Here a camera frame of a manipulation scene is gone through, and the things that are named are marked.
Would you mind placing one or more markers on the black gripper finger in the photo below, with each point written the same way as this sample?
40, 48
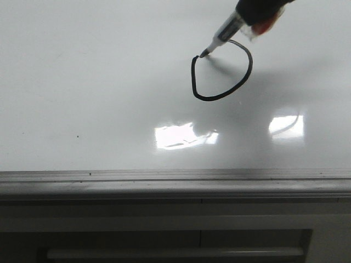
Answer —
255, 11

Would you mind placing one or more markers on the red magnet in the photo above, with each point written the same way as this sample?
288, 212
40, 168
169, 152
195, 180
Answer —
258, 29

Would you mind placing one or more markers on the white black whiteboard marker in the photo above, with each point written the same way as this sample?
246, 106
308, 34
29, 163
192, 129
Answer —
230, 27

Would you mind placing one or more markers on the white whiteboard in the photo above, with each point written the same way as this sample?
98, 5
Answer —
105, 85

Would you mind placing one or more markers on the grey cabinet below whiteboard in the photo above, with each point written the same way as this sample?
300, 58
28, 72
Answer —
221, 230

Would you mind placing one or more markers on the grey aluminium marker tray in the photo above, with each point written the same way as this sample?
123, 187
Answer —
174, 184

